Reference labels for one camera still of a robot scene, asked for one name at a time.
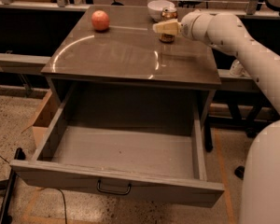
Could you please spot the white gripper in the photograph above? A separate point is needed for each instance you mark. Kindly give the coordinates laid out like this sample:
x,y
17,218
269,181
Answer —
x,y
188,25

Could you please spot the orange soda can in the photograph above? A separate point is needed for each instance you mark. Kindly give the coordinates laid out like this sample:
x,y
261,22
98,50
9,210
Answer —
x,y
168,13

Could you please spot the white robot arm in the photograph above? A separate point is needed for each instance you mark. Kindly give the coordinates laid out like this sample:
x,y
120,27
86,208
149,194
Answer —
x,y
260,203

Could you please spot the grey drawer cabinet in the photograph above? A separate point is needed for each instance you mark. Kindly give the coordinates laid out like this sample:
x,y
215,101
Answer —
x,y
130,54

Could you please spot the open grey top drawer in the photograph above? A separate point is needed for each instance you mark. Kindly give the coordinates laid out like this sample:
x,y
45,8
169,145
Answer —
x,y
121,153

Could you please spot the white bowl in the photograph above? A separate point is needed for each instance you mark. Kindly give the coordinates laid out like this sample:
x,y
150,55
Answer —
x,y
155,8

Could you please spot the red apple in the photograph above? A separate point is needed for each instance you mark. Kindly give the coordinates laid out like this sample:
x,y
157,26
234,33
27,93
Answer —
x,y
100,20

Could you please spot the left clear pump bottle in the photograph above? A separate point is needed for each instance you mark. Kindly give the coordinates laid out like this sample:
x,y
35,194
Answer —
x,y
237,70

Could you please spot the cardboard box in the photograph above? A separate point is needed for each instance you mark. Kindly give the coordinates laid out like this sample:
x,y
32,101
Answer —
x,y
43,115

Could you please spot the black office chair base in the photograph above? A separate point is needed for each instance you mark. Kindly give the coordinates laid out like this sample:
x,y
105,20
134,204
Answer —
x,y
239,172

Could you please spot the black stand leg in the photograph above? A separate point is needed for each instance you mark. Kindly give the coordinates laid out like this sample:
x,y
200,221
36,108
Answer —
x,y
5,217

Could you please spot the black drawer handle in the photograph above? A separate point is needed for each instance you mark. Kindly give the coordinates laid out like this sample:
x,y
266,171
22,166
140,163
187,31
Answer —
x,y
113,190

